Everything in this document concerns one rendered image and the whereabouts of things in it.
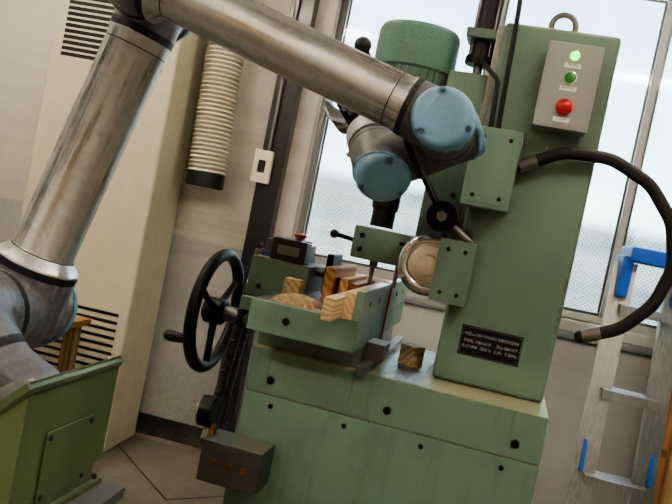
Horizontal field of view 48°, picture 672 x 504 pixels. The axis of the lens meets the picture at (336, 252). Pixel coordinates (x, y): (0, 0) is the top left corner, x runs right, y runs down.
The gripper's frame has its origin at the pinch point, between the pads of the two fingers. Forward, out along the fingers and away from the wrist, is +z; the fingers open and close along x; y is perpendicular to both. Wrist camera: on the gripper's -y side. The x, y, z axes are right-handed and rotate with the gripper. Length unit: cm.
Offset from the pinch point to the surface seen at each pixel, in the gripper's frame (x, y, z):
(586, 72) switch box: -39.6, -9.6, -14.5
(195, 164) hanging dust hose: 81, -48, 118
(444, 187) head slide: -7.0, -21.3, -11.1
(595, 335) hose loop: -21, -46, -41
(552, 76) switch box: -33.9, -7.9, -13.1
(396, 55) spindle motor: -9.6, 1.7, 6.4
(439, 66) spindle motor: -16.5, -4.1, 4.5
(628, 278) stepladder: -40, -97, 19
